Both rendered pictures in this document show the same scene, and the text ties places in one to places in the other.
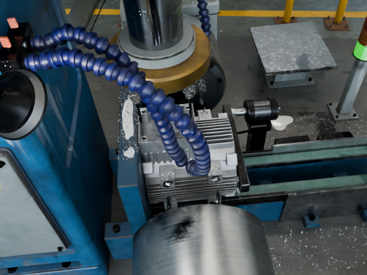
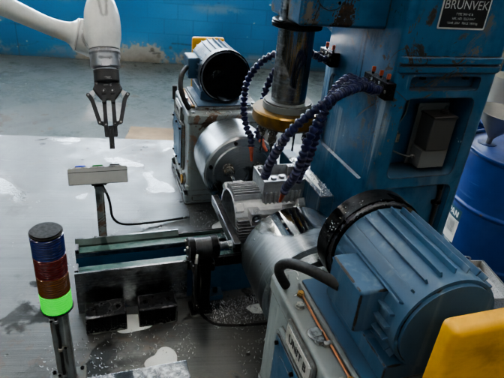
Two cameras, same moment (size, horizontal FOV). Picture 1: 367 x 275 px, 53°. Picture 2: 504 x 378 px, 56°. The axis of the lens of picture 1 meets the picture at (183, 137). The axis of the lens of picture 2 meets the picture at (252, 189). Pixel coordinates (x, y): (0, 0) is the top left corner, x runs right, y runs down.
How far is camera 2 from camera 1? 1.69 m
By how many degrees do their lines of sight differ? 101
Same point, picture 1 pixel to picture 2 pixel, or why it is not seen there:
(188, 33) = (268, 99)
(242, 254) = (218, 131)
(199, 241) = (239, 128)
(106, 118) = not seen: hidden behind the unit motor
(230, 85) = not seen: outside the picture
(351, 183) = (119, 244)
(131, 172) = (287, 153)
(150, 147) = (284, 168)
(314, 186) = (152, 241)
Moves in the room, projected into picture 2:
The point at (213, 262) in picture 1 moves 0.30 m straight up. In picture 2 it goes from (232, 124) to (238, 31)
